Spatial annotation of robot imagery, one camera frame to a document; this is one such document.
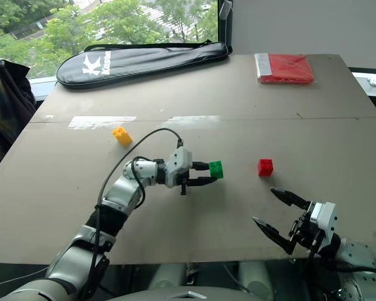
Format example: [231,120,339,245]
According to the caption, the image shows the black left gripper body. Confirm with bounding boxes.
[177,169,197,197]

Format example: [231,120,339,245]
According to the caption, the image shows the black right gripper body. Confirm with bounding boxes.
[288,202,325,251]

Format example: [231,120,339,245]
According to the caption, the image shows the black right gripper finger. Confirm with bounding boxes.
[269,187,311,211]
[253,216,298,256]

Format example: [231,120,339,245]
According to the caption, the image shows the green toy brick cube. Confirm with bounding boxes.
[208,160,225,180]

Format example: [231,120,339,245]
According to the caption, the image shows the red toy brick cube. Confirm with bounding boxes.
[257,158,274,177]

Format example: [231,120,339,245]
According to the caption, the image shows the clear tape patch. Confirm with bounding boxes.
[68,115,138,130]
[169,115,221,128]

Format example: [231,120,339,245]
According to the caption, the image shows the grey rounded shape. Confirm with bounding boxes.
[148,263,189,293]
[238,261,275,298]

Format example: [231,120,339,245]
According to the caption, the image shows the yellow toy brick cube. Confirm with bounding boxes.
[111,125,133,147]

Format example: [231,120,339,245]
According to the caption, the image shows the black racket bag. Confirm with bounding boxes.
[55,40,233,90]

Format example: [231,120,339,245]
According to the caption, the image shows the red packaged cloth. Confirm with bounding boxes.
[254,52,320,86]

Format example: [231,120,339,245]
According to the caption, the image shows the grey hanging blind tag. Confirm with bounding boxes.
[219,0,234,21]

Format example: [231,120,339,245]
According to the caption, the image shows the dark plaid garment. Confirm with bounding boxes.
[0,56,37,180]

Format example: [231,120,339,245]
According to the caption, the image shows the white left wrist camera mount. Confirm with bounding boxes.
[163,147,194,189]

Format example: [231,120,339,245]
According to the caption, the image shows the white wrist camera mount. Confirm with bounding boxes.
[310,201,340,246]
[163,147,194,189]

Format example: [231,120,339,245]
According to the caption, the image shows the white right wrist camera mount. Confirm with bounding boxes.
[310,201,340,246]

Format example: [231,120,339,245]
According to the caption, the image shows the long left arm cable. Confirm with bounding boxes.
[81,127,184,301]

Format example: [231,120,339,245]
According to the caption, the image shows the black window frame post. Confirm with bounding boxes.
[216,0,234,55]

